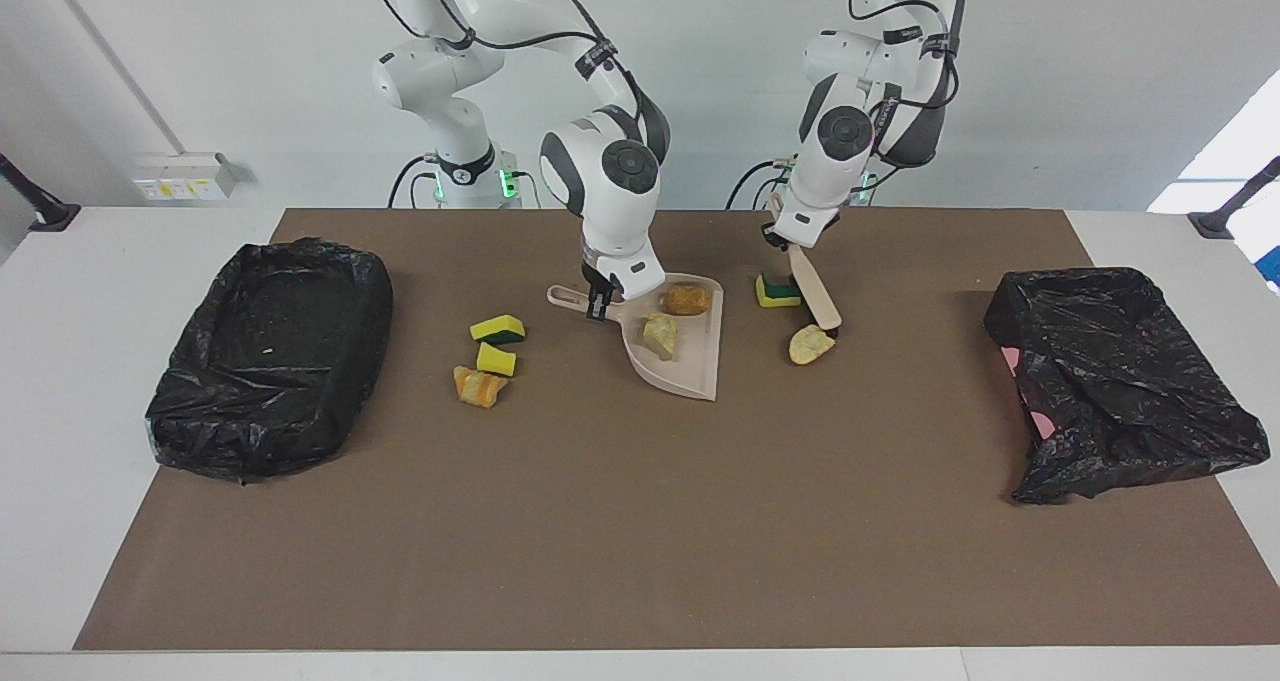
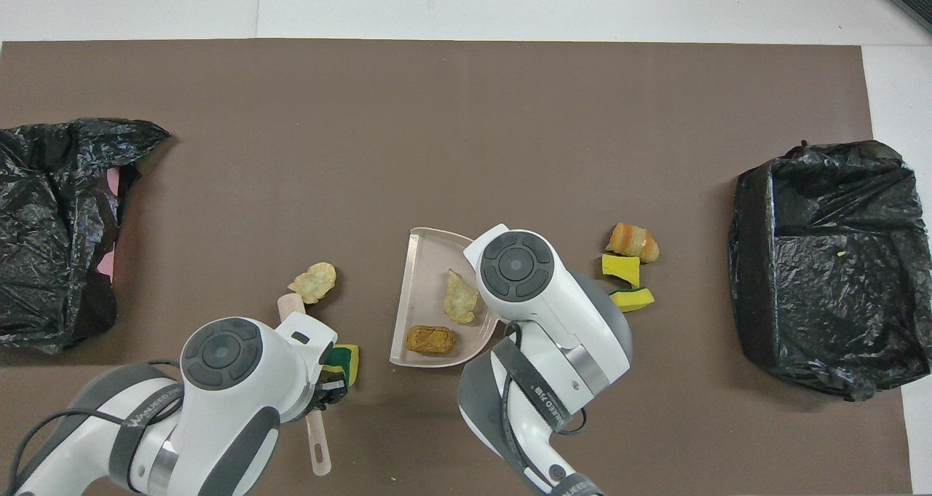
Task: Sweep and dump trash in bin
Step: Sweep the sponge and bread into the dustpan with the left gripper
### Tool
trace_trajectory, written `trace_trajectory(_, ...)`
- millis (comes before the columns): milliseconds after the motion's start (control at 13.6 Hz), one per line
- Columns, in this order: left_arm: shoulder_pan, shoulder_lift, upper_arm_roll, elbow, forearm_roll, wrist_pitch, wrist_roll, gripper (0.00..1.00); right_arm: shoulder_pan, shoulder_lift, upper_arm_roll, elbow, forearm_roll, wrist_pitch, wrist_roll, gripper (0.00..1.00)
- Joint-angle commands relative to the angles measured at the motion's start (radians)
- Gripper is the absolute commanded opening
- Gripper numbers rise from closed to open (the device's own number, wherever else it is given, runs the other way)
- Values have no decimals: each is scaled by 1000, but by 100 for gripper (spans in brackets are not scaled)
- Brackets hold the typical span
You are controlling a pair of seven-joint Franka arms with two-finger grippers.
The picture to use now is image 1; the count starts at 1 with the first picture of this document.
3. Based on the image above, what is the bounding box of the black base cable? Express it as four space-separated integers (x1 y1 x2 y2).
725 158 796 210
388 154 446 210

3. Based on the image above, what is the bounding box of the beige plastic dustpan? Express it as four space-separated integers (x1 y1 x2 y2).
546 273 725 402

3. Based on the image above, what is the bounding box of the orange yellow sponge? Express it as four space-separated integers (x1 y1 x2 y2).
453 365 508 409

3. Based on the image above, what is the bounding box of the pale yellow white foam chunk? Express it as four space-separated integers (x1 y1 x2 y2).
641 313 680 362

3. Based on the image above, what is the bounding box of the white wall socket box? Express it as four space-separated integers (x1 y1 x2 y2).
132 153 237 202

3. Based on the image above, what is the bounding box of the bin lined with black bag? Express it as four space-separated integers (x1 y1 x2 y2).
145 238 394 484

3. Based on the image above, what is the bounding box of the white wall conduit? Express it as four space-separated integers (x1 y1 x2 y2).
38 0 186 157

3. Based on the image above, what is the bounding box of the pale beige foam piece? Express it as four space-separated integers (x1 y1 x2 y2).
789 324 837 366

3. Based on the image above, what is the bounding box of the brown table mat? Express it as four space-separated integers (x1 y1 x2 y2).
72 208 1280 652

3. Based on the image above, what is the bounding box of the beige brush with black bristles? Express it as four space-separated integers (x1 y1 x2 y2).
766 193 844 340

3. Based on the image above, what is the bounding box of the yellow green notched sponge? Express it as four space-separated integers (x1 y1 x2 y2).
755 272 803 309

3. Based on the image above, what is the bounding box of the yellow green wedge sponge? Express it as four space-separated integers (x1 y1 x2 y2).
470 314 527 346

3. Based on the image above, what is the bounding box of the pink bin under black bag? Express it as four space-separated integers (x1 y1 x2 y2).
983 267 1271 505

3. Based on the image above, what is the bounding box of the black stand with foot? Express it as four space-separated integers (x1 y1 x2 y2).
0 151 81 233
1188 156 1280 240

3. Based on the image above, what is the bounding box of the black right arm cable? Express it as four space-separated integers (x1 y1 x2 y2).
365 0 641 112

